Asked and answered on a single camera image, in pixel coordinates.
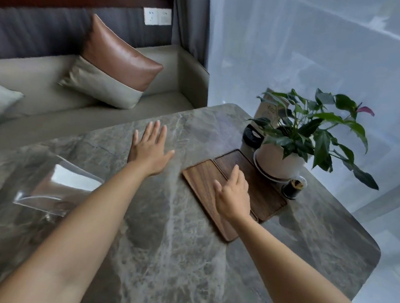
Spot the person's right hand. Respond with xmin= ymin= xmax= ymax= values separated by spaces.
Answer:
xmin=208 ymin=162 xmax=257 ymax=227

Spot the person's left hand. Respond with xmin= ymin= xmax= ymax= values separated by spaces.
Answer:
xmin=125 ymin=117 xmax=179 ymax=181

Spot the person's right forearm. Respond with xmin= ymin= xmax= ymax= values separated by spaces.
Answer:
xmin=221 ymin=213 xmax=400 ymax=303

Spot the person's left forearm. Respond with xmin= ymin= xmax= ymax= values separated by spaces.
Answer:
xmin=0 ymin=145 xmax=153 ymax=303

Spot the flat brown wooden board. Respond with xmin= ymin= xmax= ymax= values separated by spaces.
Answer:
xmin=174 ymin=156 xmax=265 ymax=246

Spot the dark wooden recessed tray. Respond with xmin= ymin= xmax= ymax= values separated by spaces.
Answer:
xmin=206 ymin=146 xmax=294 ymax=225

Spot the white round plant pot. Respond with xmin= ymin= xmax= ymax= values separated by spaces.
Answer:
xmin=252 ymin=139 xmax=308 ymax=182

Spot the black lidded round canister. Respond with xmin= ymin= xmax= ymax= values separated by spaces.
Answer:
xmin=239 ymin=124 xmax=267 ymax=163

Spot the small black toothpick jar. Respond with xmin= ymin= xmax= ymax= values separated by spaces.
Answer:
xmin=281 ymin=178 xmax=306 ymax=202

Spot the grey-beige sofa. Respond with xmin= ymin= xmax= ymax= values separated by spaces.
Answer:
xmin=0 ymin=22 xmax=215 ymax=186

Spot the brown and beige cushion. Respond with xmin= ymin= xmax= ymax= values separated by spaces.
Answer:
xmin=56 ymin=10 xmax=170 ymax=114

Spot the green leafy plant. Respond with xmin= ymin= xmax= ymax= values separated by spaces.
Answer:
xmin=241 ymin=80 xmax=391 ymax=191

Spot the clear acrylic stand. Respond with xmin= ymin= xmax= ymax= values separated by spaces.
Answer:
xmin=12 ymin=149 xmax=107 ymax=222

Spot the grey curtain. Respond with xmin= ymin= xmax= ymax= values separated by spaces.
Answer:
xmin=162 ymin=0 xmax=216 ymax=68

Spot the white sheer curtain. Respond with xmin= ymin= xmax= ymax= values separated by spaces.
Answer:
xmin=168 ymin=0 xmax=400 ymax=303

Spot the white wall socket plate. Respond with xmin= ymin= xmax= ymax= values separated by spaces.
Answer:
xmin=141 ymin=5 xmax=174 ymax=29

